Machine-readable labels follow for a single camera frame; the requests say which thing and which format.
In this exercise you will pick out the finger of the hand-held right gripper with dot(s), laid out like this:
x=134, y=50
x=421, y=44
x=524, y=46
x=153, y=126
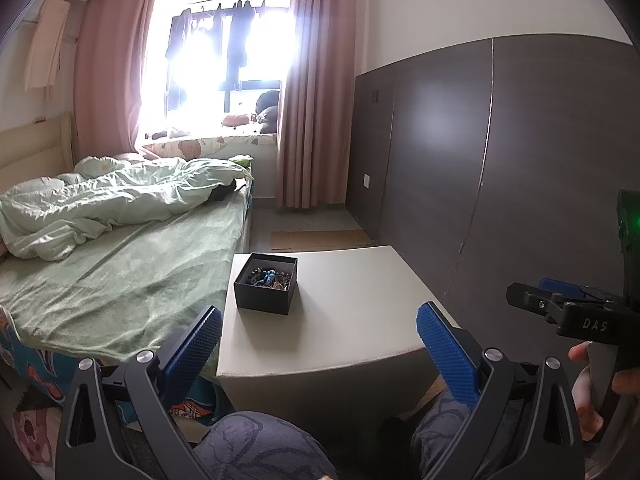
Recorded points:
x=530, y=297
x=560, y=284

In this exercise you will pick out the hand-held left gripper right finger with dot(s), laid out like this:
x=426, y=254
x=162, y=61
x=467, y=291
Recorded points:
x=447, y=355

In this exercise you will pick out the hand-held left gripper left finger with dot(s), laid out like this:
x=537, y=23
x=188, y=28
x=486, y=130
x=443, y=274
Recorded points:
x=195, y=350

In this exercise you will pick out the black jewelry box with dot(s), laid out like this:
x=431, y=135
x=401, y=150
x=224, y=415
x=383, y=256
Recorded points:
x=262, y=300

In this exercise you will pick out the person's right hand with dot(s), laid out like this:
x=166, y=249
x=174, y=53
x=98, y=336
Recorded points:
x=585, y=395

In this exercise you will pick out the person's right leg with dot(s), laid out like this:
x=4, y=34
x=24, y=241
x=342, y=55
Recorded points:
x=440, y=435

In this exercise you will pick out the bed with green sheet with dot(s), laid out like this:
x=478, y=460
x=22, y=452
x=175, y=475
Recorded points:
x=125, y=270

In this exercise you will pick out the white side table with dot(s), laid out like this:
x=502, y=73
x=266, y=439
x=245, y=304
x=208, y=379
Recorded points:
x=350, y=300

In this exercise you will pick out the person's knees in patterned trousers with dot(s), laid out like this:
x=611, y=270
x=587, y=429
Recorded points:
x=260, y=445

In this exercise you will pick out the black cloth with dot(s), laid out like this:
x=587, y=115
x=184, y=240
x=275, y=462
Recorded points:
x=222, y=192

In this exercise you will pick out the colourful printed bed sheet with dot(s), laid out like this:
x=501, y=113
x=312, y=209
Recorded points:
x=30, y=360

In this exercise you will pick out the flat cardboard sheet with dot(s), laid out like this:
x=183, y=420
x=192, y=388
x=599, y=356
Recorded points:
x=320, y=237

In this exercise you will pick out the pale green duvet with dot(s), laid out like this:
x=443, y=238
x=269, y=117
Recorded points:
x=100, y=200

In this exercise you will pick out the pink floor mat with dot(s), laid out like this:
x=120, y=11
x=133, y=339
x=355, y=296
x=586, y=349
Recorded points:
x=35, y=430

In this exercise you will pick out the green packet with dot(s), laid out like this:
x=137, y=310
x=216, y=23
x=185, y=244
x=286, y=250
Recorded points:
x=242, y=161

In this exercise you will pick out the bear print window cushion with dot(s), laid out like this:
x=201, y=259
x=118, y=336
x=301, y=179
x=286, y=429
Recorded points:
x=190, y=147

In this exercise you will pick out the pink plush toy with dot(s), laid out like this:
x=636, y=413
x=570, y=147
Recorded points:
x=235, y=120

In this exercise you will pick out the dark pillow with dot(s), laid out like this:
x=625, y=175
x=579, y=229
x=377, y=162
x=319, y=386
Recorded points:
x=267, y=110

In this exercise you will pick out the beige headboard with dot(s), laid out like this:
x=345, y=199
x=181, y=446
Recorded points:
x=30, y=155

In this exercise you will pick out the bright window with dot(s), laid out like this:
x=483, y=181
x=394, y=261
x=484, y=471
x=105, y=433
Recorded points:
x=210, y=85

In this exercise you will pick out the pink curtain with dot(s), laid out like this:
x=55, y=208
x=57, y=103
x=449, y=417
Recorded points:
x=320, y=110
x=110, y=85

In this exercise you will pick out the dark hanging garment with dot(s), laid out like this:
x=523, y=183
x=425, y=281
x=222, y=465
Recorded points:
x=239, y=45
x=177, y=35

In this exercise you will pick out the beige folded board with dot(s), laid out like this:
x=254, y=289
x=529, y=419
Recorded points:
x=47, y=45

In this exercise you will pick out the dark brown wall panel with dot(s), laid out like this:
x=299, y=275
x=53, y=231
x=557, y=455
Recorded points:
x=525, y=160

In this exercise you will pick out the white wall switch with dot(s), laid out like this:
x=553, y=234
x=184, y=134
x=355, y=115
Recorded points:
x=366, y=181

